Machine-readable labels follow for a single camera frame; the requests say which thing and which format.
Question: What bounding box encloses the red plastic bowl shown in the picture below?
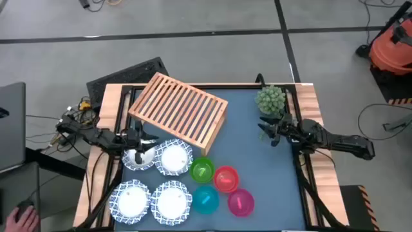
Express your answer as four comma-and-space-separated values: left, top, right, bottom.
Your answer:
213, 166, 240, 194

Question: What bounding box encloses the tangled cable bundle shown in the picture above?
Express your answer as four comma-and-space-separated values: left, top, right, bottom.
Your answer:
25, 95, 97, 152

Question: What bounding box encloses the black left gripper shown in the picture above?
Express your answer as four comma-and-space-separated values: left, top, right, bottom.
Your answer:
120, 121, 160, 164

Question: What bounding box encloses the person's hand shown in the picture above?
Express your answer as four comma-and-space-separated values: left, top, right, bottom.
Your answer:
3, 206, 40, 232

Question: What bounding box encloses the grey metal bracket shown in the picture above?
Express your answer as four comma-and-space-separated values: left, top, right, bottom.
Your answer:
382, 113, 412, 132

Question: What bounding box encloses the teal plastic bowl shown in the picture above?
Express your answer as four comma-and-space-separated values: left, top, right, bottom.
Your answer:
192, 185, 220, 215

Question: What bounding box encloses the black hazard-striped floor mat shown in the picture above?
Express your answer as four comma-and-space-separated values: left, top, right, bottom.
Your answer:
339, 185, 380, 232

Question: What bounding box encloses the black mat under vacuum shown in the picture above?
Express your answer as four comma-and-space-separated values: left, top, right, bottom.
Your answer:
370, 66, 412, 106

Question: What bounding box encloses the black floor cable loop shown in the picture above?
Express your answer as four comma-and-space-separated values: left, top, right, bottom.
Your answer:
357, 102, 412, 141

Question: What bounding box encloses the pink plastic bowl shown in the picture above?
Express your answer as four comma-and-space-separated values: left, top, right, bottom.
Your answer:
227, 188, 256, 218

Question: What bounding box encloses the black table frame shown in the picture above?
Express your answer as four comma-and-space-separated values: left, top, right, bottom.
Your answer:
75, 82, 347, 232

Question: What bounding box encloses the black perforated floor mat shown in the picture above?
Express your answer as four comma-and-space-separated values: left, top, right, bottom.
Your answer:
86, 56, 170, 109

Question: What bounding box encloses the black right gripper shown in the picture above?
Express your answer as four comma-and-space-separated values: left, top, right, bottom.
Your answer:
257, 112, 297, 148

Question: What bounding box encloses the pale green succulent plant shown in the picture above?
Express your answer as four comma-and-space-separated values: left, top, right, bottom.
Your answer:
254, 84, 286, 116

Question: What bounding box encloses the orange shop vacuum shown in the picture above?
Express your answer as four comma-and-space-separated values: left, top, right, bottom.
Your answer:
355, 1, 412, 77

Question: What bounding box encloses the black computer mouse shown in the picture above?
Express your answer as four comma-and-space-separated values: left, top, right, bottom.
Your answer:
15, 199, 35, 215

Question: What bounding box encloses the wooden slatted shelf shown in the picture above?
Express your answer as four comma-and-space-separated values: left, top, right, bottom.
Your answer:
127, 72, 229, 157

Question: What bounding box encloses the green plastic bowl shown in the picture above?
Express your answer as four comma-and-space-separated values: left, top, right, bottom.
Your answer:
189, 157, 216, 184

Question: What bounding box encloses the dark grey desk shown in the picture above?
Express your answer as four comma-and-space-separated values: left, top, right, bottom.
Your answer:
0, 160, 41, 232

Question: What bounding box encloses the blue patterned paper plate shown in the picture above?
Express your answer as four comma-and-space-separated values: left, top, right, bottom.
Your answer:
121, 140, 158, 171
153, 138, 194, 177
108, 179, 152, 226
150, 180, 193, 226

